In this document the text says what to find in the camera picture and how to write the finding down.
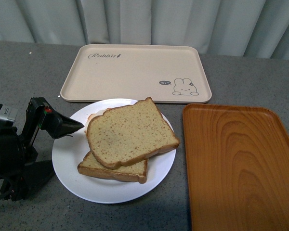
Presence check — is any fried egg toy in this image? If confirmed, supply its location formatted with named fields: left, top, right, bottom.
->
left=84, top=108, right=110, bottom=134

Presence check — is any white round plate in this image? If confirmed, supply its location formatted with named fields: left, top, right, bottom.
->
left=52, top=98, right=177, bottom=204

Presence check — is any beige rabbit tray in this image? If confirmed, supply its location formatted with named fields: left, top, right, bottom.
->
left=60, top=45, right=212, bottom=103

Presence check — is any brown wooden tray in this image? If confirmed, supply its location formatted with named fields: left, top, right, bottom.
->
left=183, top=104, right=289, bottom=231

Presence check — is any grey-white curtain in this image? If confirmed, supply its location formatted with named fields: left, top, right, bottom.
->
left=0, top=0, right=289, bottom=60

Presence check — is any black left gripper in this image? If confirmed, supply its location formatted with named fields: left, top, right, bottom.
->
left=0, top=97, right=84, bottom=201

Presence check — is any bread slice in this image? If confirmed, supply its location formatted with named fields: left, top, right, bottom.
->
left=77, top=152, right=148, bottom=184
left=86, top=97, right=180, bottom=169

